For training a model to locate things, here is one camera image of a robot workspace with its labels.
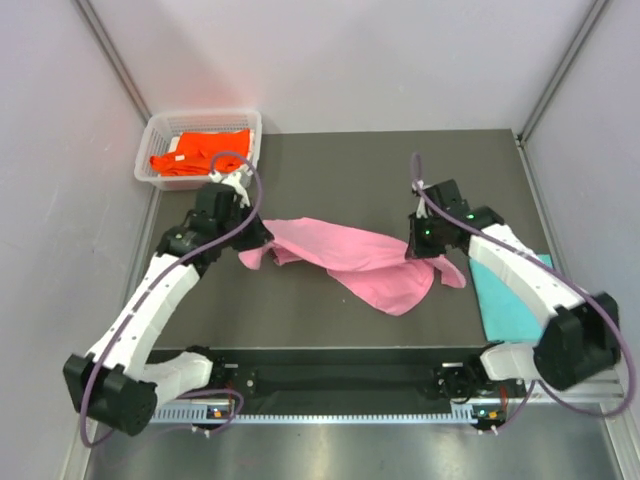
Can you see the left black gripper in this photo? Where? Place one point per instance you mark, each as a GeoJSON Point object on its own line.
{"type": "Point", "coordinates": [259, 235]}

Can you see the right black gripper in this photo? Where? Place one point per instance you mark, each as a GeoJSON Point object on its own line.
{"type": "Point", "coordinates": [416, 249]}

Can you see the pink t shirt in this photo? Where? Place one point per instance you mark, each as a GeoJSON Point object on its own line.
{"type": "Point", "coordinates": [370, 265]}

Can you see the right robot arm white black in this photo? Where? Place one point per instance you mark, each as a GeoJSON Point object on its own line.
{"type": "Point", "coordinates": [577, 342]}

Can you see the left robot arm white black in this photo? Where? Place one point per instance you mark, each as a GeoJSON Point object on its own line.
{"type": "Point", "coordinates": [113, 383]}

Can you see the orange t shirt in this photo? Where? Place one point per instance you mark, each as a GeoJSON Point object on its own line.
{"type": "Point", "coordinates": [200, 150]}

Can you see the folded teal t shirt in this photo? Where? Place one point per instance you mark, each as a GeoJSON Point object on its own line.
{"type": "Point", "coordinates": [505, 316]}

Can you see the white plastic laundry basket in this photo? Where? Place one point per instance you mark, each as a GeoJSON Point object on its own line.
{"type": "Point", "coordinates": [177, 147]}

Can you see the slotted white cable duct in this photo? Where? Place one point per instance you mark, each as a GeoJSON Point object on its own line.
{"type": "Point", "coordinates": [215, 412]}

